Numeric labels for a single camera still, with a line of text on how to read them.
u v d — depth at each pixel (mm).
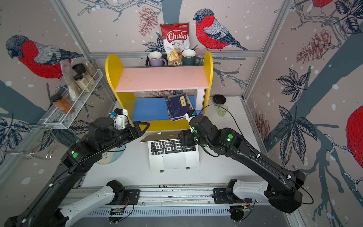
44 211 368
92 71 856
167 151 835
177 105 957
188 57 801
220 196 731
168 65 872
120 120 555
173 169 817
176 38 789
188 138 560
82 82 761
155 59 814
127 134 534
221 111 1131
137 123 546
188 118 574
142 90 714
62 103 659
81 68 783
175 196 747
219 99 1163
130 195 740
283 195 412
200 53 830
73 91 707
